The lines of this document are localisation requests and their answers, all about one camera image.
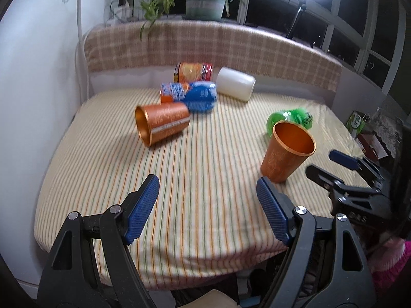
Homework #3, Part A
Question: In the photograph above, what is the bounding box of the orange snack packet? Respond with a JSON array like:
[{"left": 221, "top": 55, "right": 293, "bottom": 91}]
[{"left": 174, "top": 62, "right": 213, "bottom": 83}]

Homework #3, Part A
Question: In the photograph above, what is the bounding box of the white lace cloth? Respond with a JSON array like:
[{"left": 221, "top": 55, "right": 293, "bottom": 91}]
[{"left": 369, "top": 109, "right": 402, "bottom": 158}]

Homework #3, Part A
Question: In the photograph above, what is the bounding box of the white cable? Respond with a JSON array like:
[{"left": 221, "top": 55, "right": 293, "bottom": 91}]
[{"left": 59, "top": 0, "right": 89, "bottom": 103}]

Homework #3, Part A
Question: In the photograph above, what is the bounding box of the potted spider plant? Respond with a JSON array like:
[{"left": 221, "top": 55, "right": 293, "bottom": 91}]
[{"left": 140, "top": 0, "right": 232, "bottom": 41}]

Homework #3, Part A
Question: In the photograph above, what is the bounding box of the person's right forearm pink sleeve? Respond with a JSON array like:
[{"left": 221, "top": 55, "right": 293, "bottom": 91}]
[{"left": 368, "top": 236, "right": 411, "bottom": 299}]

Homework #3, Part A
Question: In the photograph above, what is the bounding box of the striped sheet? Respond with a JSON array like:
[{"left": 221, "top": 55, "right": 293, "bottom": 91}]
[{"left": 34, "top": 88, "right": 370, "bottom": 291}]

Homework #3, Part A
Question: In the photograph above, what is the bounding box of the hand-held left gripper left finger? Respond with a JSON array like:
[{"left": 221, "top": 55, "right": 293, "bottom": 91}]
[{"left": 37, "top": 174, "right": 160, "bottom": 308}]

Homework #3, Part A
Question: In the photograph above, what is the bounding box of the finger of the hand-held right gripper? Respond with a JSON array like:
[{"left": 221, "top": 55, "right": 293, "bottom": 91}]
[
  {"left": 329, "top": 150, "right": 390, "bottom": 187},
  {"left": 305, "top": 165, "right": 390, "bottom": 214}
]

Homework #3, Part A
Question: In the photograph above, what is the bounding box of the dark red box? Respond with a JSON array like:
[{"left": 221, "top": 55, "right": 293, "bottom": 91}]
[{"left": 356, "top": 133, "right": 389, "bottom": 159}]

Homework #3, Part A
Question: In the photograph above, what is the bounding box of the orange and blue small packet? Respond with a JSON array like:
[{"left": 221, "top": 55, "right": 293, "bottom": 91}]
[{"left": 160, "top": 82, "right": 190, "bottom": 104}]

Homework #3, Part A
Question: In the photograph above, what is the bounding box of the plain orange metal cup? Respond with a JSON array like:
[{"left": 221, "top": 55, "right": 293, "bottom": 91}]
[{"left": 260, "top": 120, "right": 317, "bottom": 184}]

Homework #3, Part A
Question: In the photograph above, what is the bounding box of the green plastic bottle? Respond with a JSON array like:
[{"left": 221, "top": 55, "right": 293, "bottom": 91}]
[{"left": 266, "top": 109, "right": 313, "bottom": 135}]

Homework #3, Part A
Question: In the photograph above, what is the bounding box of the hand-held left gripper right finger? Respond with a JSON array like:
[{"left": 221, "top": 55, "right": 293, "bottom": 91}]
[{"left": 256, "top": 176, "right": 376, "bottom": 308}]

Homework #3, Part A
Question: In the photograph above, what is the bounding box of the orange cup with white band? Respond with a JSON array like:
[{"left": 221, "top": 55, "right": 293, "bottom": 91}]
[{"left": 134, "top": 102, "right": 191, "bottom": 148}]

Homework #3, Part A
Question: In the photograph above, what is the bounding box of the beige cushion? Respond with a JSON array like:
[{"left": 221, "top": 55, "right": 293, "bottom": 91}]
[{"left": 175, "top": 289, "right": 240, "bottom": 308}]

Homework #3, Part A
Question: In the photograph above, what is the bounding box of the blue snack packet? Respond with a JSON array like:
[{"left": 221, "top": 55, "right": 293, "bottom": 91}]
[{"left": 184, "top": 81, "right": 218, "bottom": 113}]

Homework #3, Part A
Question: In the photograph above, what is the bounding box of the black light tripod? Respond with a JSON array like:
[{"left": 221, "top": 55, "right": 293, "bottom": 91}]
[{"left": 285, "top": 0, "right": 307, "bottom": 41}]

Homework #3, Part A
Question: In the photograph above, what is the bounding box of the plaid blanket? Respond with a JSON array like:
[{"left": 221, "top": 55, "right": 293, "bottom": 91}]
[{"left": 84, "top": 21, "right": 343, "bottom": 95}]

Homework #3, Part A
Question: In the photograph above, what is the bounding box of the green tissue box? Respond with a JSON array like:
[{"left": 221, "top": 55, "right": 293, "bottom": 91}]
[{"left": 345, "top": 111, "right": 370, "bottom": 138}]

